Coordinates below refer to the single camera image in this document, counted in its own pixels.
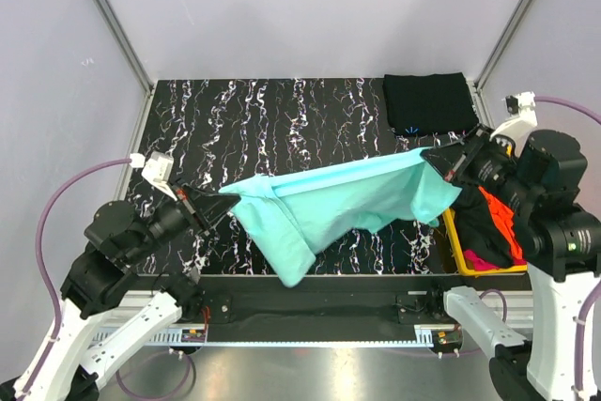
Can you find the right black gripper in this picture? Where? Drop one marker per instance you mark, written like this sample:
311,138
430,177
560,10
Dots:
454,161

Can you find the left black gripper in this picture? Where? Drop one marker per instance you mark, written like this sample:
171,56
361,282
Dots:
203,209

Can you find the teal t shirt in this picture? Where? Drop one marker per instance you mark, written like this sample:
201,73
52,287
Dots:
292,218

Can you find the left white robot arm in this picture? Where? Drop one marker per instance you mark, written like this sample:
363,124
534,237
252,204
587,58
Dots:
68,366

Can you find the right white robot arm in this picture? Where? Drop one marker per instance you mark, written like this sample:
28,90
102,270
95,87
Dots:
560,242

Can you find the yellow plastic bin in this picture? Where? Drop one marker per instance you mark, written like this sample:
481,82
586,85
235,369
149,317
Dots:
465,268

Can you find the folded black t shirt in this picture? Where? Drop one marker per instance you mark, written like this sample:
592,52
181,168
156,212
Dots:
430,104

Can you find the orange t shirt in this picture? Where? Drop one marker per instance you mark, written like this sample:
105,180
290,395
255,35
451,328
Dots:
503,219

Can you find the black t shirt in bin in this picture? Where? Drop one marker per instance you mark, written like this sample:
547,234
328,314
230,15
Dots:
477,231

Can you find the magenta t shirt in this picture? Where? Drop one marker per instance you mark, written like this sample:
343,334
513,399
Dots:
476,263

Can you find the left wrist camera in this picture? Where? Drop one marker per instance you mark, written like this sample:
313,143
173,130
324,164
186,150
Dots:
156,170

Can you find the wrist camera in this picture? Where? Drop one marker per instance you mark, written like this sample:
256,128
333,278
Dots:
156,170
522,118

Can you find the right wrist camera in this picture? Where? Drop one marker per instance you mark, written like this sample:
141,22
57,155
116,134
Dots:
522,118

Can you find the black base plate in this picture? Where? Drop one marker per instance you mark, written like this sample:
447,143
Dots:
343,302

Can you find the white slotted cable duct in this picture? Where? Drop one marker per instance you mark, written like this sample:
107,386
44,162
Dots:
278,335

